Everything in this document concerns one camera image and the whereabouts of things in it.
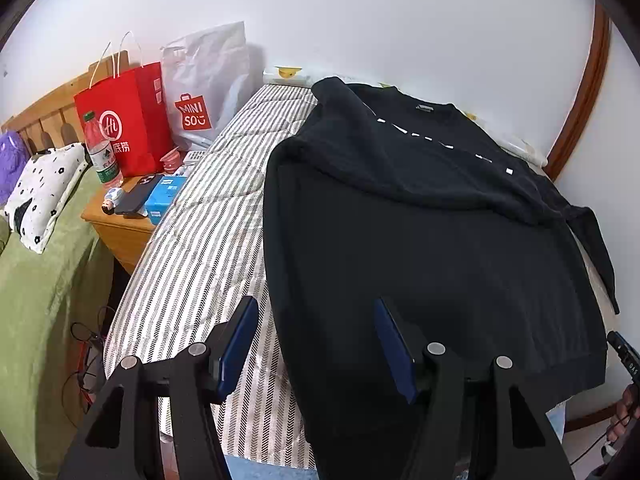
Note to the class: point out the purple pillow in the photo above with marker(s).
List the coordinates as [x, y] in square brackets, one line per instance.
[11, 162]

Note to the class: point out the white floral pillow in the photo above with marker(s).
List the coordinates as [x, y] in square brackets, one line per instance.
[42, 195]

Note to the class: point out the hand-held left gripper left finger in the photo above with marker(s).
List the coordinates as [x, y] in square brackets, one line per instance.
[240, 340]

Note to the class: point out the person's right hand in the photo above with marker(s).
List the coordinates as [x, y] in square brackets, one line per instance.
[627, 407]

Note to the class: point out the clear water bottle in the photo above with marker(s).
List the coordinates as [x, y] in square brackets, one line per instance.
[101, 152]

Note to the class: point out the white plastic bag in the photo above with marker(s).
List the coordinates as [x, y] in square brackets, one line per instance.
[205, 90]

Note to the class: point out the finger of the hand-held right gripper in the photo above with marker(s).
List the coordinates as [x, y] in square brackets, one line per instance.
[624, 352]

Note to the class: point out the wooden nightstand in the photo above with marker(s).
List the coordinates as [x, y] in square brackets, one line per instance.
[120, 230]

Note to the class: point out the striped mattress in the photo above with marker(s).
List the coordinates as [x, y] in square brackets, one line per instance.
[210, 210]

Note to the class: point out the wooden headboard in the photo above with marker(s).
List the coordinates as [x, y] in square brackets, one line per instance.
[45, 120]

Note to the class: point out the blue tissue pack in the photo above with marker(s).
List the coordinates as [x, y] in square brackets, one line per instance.
[162, 197]

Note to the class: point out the black sweater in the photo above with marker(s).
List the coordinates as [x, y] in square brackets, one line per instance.
[400, 235]

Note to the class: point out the small toy figurine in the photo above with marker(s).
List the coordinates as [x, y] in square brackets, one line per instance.
[111, 201]

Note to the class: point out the pink small container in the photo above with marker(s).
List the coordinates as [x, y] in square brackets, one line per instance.
[171, 159]

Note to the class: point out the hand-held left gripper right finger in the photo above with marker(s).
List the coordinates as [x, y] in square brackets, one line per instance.
[392, 350]

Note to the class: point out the dark smartphone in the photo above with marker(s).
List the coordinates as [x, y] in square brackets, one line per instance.
[140, 194]

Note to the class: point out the brown wooden door frame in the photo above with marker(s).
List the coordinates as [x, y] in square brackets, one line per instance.
[582, 95]

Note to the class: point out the red paper bag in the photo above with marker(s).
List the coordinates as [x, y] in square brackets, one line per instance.
[127, 120]

